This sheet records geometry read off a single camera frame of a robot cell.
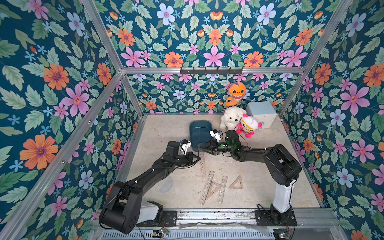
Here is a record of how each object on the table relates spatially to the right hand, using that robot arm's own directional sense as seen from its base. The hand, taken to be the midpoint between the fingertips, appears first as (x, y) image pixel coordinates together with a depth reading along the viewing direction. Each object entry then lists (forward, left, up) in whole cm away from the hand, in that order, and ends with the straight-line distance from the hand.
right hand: (202, 148), depth 84 cm
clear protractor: (-16, +20, -14) cm, 29 cm away
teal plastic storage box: (+22, +3, -13) cm, 26 cm away
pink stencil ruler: (-9, 0, -4) cm, 10 cm away
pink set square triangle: (-17, -7, -15) cm, 23 cm away
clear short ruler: (-17, -12, -15) cm, 26 cm away
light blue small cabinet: (+31, -42, 0) cm, 52 cm away
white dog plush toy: (+22, -18, +3) cm, 29 cm away
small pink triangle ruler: (-14, -21, -15) cm, 30 cm away
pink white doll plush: (+18, -29, 0) cm, 34 cm away
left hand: (-5, 0, -1) cm, 5 cm away
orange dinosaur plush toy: (+36, -22, +13) cm, 44 cm away
